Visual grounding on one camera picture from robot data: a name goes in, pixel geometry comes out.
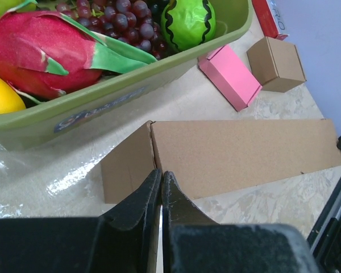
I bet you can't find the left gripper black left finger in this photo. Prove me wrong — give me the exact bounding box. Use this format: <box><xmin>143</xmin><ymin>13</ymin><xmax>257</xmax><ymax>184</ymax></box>
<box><xmin>0</xmin><ymin>169</ymin><xmax>162</xmax><ymax>272</ymax></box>

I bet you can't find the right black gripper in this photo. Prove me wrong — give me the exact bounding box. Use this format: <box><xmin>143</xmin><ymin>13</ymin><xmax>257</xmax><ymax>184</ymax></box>
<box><xmin>307</xmin><ymin>136</ymin><xmax>341</xmax><ymax>272</ymax></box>

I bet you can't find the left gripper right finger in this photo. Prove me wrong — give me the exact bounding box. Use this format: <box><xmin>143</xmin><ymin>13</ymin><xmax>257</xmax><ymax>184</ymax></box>
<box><xmin>161</xmin><ymin>171</ymin><xmax>319</xmax><ymax>272</ymax></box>

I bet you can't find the large cardboard box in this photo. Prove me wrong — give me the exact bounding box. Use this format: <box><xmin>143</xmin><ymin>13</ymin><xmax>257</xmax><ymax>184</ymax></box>
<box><xmin>101</xmin><ymin>119</ymin><xmax>341</xmax><ymax>204</ymax></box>

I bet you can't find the small brown cardboard box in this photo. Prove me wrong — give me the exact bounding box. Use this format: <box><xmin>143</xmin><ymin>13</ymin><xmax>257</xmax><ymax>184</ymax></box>
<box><xmin>247</xmin><ymin>37</ymin><xmax>306</xmax><ymax>93</ymax></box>

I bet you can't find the red white toothpaste box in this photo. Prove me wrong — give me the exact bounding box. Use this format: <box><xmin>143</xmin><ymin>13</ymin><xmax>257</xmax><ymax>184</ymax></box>
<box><xmin>252</xmin><ymin>0</ymin><xmax>289</xmax><ymax>40</ymax></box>

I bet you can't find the green plastic bin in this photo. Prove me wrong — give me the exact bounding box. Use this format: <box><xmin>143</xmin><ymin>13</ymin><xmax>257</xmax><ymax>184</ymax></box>
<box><xmin>0</xmin><ymin>1</ymin><xmax>253</xmax><ymax>151</ymax></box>

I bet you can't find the pink rectangular block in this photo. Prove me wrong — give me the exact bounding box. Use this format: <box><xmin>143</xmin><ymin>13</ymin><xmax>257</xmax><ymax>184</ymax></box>
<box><xmin>198</xmin><ymin>44</ymin><xmax>262</xmax><ymax>111</ymax></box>

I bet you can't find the small orange fruit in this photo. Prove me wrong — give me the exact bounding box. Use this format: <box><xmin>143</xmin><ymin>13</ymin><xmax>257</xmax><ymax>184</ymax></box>
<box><xmin>0</xmin><ymin>78</ymin><xmax>26</xmax><ymax>114</ymax></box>

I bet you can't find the dark grape bunch lower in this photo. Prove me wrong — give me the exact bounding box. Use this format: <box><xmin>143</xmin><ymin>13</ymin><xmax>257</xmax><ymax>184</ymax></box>
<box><xmin>53</xmin><ymin>0</ymin><xmax>170</xmax><ymax>60</ymax></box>

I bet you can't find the green pear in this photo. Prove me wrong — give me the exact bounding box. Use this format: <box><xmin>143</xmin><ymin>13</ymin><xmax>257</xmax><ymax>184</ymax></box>
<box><xmin>0</xmin><ymin>0</ymin><xmax>37</xmax><ymax>17</ymax></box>

